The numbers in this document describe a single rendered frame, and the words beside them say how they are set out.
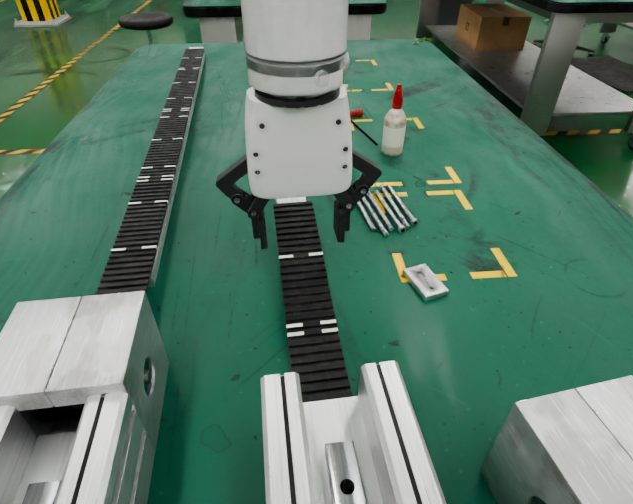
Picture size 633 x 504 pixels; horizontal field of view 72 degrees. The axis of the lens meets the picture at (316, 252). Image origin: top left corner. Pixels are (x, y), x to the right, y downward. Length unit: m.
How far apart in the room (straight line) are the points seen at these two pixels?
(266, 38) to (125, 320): 0.24
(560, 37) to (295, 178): 2.31
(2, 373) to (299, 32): 0.32
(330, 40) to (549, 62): 2.34
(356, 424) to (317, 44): 0.28
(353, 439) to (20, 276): 0.44
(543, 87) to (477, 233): 2.12
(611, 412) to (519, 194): 0.45
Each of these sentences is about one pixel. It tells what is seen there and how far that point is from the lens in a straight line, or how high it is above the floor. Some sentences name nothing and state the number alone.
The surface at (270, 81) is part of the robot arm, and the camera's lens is 0.37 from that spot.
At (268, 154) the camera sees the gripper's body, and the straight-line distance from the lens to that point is 0.40.
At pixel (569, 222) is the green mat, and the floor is 0.78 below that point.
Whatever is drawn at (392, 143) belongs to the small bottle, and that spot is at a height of 0.80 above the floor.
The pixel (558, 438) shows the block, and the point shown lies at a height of 0.87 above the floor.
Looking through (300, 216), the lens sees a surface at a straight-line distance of 0.54.
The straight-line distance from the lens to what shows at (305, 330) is 0.44.
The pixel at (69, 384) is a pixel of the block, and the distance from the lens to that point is 0.34.
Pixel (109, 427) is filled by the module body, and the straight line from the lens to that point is 0.32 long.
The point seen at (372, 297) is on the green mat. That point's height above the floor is 0.78.
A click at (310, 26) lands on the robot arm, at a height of 1.05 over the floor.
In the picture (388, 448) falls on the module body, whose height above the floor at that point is 0.86.
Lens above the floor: 1.12
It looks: 39 degrees down
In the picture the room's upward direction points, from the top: straight up
